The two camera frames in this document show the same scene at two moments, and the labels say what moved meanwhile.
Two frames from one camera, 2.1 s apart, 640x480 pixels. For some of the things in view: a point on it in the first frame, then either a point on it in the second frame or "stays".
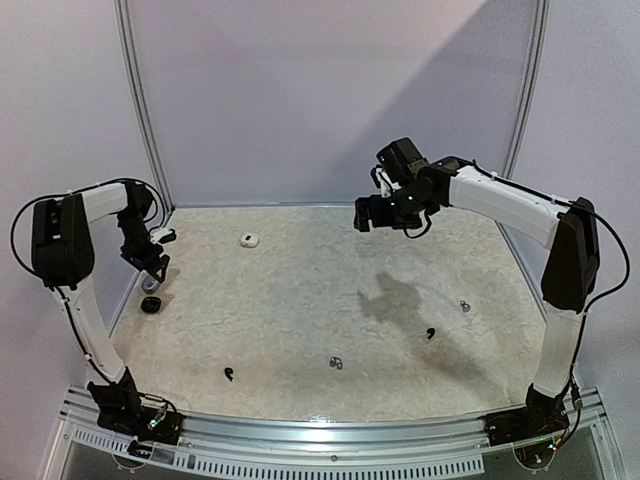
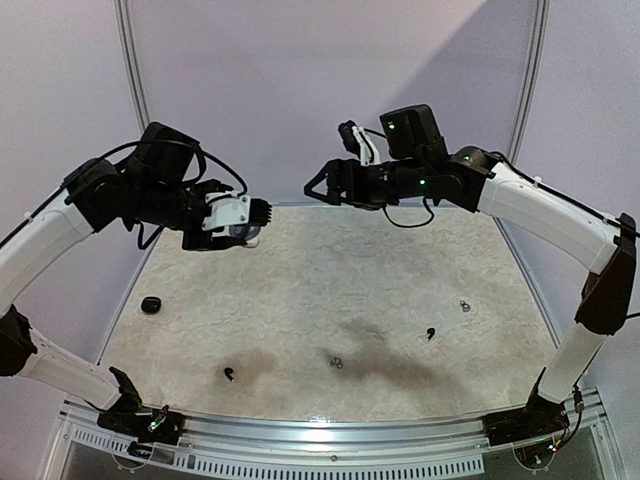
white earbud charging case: x=249 y=240 stays
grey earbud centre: x=336 y=362 stays
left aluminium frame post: x=126 y=26 stays
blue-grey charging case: x=150 y=285 -> x=244 y=232
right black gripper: x=368 y=212 -> x=343 y=181
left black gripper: x=143 y=260 -> x=209 y=241
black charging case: x=151 y=304 stays
